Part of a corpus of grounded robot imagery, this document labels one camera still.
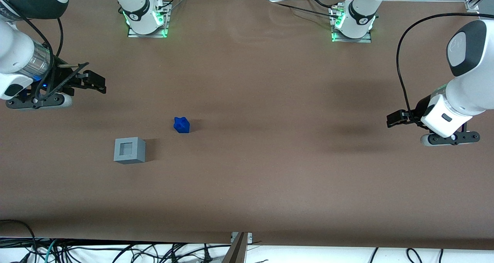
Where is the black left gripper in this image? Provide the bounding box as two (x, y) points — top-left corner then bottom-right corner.
(387, 94), (441, 129)

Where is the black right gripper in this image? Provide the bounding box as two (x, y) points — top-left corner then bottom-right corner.
(23, 62), (107, 102)

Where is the blue plastic part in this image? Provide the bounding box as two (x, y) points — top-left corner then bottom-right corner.
(173, 117), (191, 134)

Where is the gray cube base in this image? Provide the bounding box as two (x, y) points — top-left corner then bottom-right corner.
(113, 137), (147, 165)

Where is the brown paper table cover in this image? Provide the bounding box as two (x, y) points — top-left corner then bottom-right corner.
(0, 0), (494, 250)

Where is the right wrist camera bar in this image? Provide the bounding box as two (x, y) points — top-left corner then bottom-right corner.
(5, 94), (73, 110)

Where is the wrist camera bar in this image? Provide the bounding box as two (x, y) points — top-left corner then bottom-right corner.
(5, 94), (73, 110)
(420, 131), (481, 147)

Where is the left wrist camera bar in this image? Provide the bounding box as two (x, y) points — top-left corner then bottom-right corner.
(420, 131), (481, 147)

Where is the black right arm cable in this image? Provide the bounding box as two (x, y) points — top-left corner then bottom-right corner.
(0, 0), (64, 101)

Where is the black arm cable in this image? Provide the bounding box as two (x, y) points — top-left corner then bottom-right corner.
(0, 0), (64, 101)
(396, 13), (494, 119)

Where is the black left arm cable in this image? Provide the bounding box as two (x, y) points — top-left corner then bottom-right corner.
(396, 13), (494, 119)

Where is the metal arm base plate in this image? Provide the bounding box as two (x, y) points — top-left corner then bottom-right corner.
(127, 2), (171, 39)
(331, 6), (373, 44)

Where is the black cable across table edge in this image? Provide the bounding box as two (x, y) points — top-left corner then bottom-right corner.
(264, 0), (342, 18)

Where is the black looped floor cable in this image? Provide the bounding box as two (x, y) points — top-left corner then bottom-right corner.
(0, 219), (38, 263)

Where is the teal floor cable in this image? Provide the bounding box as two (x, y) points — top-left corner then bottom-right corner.
(44, 238), (59, 263)

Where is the metal post with bracket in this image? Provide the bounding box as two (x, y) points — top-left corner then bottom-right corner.
(222, 231), (254, 263)

